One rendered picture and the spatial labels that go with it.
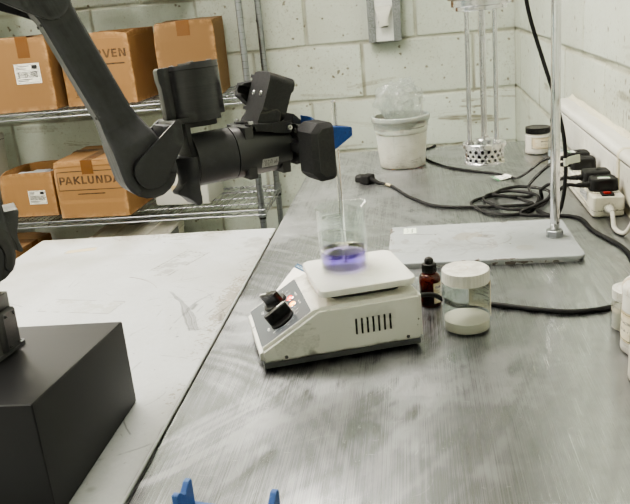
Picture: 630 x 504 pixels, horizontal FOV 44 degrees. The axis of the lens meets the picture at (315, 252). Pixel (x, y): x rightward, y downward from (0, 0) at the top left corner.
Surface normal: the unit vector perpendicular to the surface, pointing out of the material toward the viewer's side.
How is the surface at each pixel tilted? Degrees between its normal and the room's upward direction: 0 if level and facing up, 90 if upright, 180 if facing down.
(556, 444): 0
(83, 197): 92
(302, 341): 90
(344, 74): 90
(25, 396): 5
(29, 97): 89
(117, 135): 58
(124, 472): 0
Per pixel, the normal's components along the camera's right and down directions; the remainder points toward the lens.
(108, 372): 0.99, -0.05
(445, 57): -0.11, 0.32
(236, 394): -0.09, -0.95
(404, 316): 0.19, 0.29
